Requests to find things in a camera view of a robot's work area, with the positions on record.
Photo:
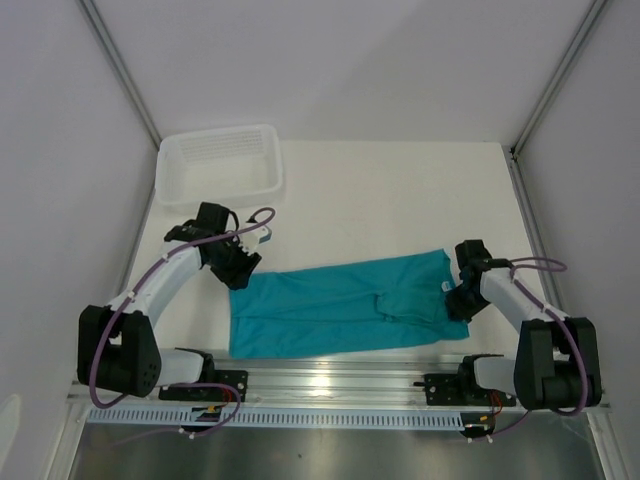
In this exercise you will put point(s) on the right aluminium frame post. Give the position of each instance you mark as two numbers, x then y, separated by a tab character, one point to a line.
561	72

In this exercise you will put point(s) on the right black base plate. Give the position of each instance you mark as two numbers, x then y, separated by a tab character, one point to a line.
452	389

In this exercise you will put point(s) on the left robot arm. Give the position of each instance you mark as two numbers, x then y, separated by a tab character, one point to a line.
117	346

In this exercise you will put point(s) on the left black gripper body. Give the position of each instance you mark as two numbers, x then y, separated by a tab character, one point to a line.
232	262

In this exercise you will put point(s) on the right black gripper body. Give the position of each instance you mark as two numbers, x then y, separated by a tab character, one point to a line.
465	303

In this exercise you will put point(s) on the aluminium frame post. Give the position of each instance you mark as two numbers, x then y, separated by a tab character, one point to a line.
561	72
105	41

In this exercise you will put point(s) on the white plastic basket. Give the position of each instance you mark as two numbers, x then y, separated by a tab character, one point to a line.
237	167

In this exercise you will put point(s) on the white slotted cable duct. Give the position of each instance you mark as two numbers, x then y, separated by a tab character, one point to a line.
414	420

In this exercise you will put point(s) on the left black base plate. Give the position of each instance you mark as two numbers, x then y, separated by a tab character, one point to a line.
216	387

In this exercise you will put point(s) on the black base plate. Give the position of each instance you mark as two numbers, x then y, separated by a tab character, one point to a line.
216	387
452	389

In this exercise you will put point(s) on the left aluminium frame post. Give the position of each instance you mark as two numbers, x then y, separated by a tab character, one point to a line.
105	41

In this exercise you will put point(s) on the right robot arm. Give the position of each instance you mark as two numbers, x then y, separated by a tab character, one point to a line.
556	365

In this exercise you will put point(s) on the aluminium mounting rail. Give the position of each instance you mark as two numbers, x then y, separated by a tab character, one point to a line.
378	379

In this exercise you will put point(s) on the teal t-shirt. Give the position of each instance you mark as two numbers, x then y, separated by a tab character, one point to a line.
379	304

